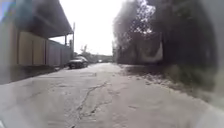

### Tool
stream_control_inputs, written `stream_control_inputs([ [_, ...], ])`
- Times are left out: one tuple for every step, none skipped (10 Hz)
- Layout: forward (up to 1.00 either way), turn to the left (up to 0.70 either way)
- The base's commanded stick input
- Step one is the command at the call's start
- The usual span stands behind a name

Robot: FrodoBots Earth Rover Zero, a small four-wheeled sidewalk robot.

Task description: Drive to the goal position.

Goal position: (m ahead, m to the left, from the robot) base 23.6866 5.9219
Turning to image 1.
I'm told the grass verge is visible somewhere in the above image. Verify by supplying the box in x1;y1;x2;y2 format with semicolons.
163;63;224;101

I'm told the grey cracked concrete road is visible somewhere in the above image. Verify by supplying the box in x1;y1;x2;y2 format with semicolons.
0;62;224;128

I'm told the thin pole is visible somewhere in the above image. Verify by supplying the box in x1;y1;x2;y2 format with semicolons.
71;21;76;54

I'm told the car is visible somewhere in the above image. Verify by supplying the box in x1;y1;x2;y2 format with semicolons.
67;55;90;70

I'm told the row of dark trees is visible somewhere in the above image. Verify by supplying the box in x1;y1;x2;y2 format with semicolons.
112;0;219;68

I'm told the long grey boundary wall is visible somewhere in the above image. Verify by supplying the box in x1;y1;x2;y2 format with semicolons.
0;23;74;84

